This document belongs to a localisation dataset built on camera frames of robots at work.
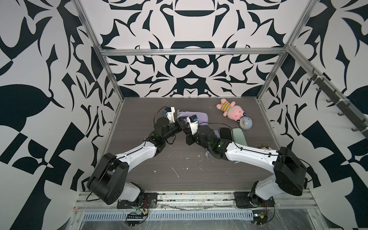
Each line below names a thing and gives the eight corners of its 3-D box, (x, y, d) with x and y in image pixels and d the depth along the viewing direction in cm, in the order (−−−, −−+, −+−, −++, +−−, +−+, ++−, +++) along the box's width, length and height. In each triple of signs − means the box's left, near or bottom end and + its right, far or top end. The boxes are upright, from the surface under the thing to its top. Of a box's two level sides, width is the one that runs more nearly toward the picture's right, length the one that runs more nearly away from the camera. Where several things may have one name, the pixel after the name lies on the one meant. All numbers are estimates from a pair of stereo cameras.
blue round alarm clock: (241, 131, 100) (245, 125, 95) (238, 121, 106) (241, 115, 101) (250, 131, 100) (254, 125, 95) (247, 121, 106) (250, 115, 101)
